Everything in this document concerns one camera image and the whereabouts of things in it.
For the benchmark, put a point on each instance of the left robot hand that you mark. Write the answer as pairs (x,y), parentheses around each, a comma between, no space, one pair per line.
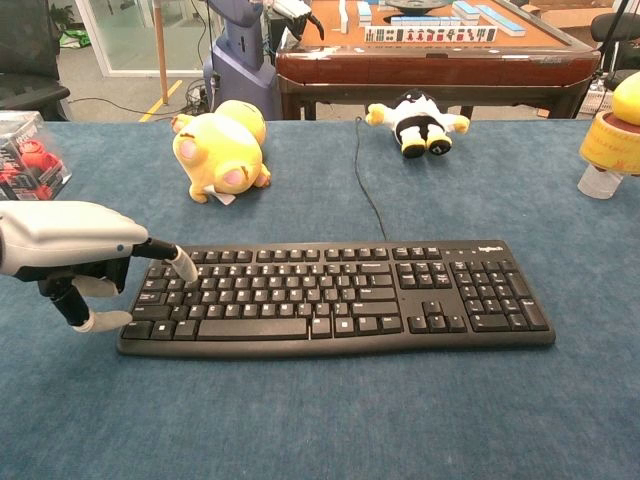
(60,240)

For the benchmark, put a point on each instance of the black computer keyboard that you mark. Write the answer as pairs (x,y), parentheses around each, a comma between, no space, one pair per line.
(310,300)

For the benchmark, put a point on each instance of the purple robot base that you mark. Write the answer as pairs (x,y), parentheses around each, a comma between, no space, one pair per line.
(242,65)

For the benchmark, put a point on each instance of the clear box with red figure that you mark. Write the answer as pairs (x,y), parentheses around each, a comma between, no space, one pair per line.
(27,160)

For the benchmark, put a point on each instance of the yellow plush bear toy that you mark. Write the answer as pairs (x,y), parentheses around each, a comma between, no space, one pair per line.
(220,150)

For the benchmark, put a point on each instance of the black office chair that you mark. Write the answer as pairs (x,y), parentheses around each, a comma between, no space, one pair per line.
(27,55)

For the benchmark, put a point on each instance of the wooden pole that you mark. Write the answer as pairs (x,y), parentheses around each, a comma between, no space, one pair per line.
(161,50)

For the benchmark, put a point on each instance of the blue table cloth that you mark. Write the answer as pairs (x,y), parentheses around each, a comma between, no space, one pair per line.
(320,400)

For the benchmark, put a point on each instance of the black white robot gripper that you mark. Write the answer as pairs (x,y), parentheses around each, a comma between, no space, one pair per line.
(300,15)

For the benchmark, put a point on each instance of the black white penguin plush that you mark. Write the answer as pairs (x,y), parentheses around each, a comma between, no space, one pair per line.
(420,122)

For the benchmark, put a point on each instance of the brown mahjong table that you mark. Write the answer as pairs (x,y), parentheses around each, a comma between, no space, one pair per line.
(430,65)

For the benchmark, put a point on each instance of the face-up mahjong tile row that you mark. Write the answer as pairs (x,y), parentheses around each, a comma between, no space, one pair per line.
(430,34)

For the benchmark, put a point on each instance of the long blue mahjong tile row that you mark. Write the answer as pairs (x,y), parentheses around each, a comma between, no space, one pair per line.
(492,17)

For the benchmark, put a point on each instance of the clear plastic cup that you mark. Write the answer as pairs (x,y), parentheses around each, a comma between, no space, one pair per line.
(597,184)

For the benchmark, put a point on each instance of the white plastic basket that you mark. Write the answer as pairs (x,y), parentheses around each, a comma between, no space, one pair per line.
(597,102)

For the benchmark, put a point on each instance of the yellow tape roll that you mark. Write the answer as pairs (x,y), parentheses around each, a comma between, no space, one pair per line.
(607,147)

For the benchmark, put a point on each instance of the cardboard box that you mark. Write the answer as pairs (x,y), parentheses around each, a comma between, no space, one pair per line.
(570,12)

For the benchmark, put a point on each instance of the yellow round toy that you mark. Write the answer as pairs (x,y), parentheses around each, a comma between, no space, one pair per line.
(629,102)

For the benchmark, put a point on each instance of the black stool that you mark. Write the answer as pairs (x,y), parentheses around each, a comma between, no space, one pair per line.
(617,27)

